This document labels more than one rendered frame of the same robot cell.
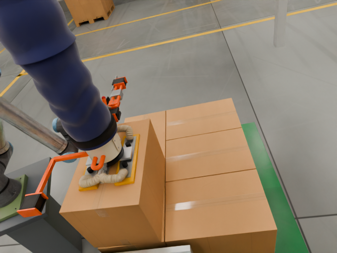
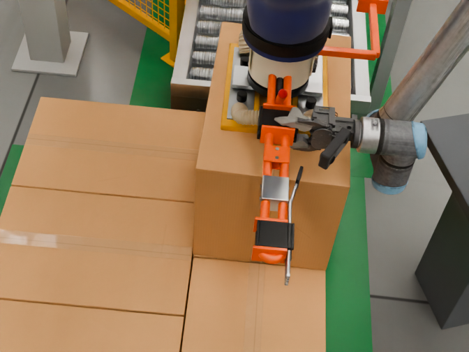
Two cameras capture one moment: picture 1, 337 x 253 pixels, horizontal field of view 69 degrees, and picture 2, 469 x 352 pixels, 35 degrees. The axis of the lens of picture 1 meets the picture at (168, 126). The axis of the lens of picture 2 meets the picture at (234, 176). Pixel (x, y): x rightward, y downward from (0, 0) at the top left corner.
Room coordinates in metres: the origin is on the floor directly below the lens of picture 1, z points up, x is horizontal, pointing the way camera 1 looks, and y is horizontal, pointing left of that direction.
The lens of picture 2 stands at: (2.45, -0.04, 2.42)
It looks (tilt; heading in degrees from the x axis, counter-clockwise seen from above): 51 degrees down; 169
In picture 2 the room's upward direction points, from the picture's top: 5 degrees clockwise
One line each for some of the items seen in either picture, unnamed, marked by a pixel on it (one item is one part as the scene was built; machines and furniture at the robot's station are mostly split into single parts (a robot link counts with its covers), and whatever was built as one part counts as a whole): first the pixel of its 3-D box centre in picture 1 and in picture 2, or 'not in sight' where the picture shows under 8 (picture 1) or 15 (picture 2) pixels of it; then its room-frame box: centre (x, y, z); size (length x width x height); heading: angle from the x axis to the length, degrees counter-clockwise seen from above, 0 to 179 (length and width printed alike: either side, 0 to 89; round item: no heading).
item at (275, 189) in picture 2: (117, 95); (274, 193); (1.42, 0.26, 1.07); 0.07 x 0.07 x 0.04; 79
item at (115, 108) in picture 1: (111, 114); (278, 123); (1.21, 0.30, 1.07); 0.10 x 0.08 x 0.06; 79
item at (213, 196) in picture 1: (183, 174); (160, 287); (1.22, 0.00, 0.34); 1.20 x 1.00 x 0.40; 169
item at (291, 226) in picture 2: (112, 89); (294, 222); (1.51, 0.29, 1.07); 0.31 x 0.03 x 0.05; 169
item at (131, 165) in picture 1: (127, 155); (243, 82); (0.95, 0.26, 0.97); 0.34 x 0.10 x 0.05; 169
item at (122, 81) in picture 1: (120, 83); (269, 239); (1.55, 0.23, 1.07); 0.08 x 0.07 x 0.05; 169
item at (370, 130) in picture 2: not in sight; (366, 134); (1.26, 0.52, 1.07); 0.09 x 0.05 x 0.10; 169
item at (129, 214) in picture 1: (123, 180); (273, 143); (0.99, 0.36, 0.75); 0.60 x 0.40 x 0.40; 167
